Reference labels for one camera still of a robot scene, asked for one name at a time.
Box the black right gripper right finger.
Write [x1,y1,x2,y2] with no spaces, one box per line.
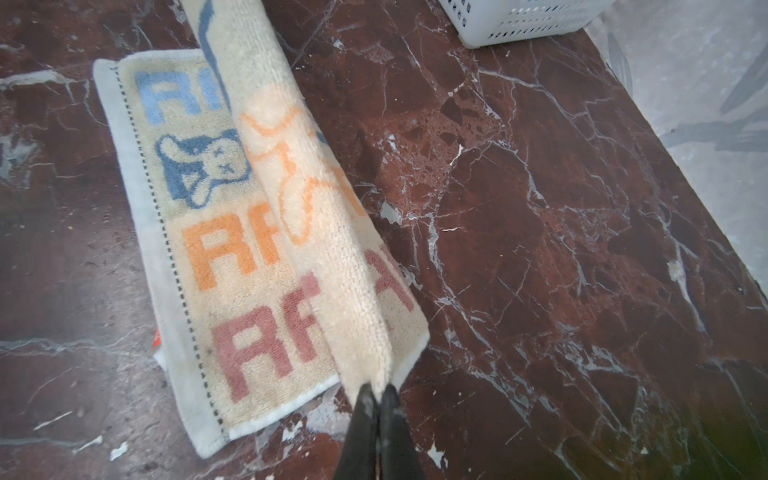
[379,384,425,480]

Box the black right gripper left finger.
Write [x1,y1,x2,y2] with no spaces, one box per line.
[332,383,379,480]

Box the beige towel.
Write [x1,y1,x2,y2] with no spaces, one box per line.
[93,1,429,458]

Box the white plastic perforated basket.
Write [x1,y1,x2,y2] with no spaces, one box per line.
[439,0,614,49]

